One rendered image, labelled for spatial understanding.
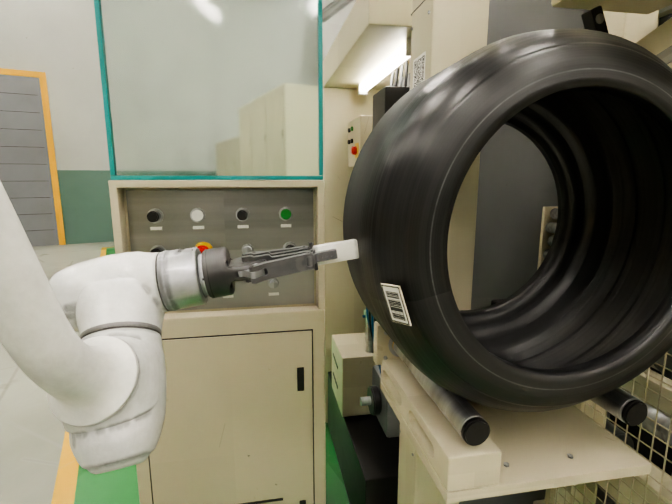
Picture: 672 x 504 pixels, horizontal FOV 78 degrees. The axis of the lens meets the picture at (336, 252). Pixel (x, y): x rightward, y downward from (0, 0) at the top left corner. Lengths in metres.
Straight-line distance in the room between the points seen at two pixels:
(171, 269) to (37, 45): 9.13
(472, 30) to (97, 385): 0.93
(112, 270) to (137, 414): 0.20
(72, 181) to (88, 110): 1.37
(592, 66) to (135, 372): 0.69
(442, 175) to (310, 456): 1.06
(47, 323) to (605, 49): 0.73
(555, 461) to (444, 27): 0.86
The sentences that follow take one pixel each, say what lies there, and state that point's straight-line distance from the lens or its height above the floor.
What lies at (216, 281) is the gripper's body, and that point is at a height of 1.13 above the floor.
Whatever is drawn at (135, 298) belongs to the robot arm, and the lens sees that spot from 0.62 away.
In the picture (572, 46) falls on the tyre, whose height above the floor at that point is 1.45.
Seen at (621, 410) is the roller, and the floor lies 0.90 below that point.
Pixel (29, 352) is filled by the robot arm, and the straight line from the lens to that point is 0.48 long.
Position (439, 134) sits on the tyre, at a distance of 0.57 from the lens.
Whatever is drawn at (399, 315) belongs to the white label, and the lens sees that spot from 0.59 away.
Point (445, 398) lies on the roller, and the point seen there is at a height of 0.92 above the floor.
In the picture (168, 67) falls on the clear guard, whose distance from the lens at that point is 1.22.
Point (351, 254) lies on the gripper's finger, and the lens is 0.66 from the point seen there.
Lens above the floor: 1.28
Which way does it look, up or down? 10 degrees down
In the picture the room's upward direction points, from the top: straight up
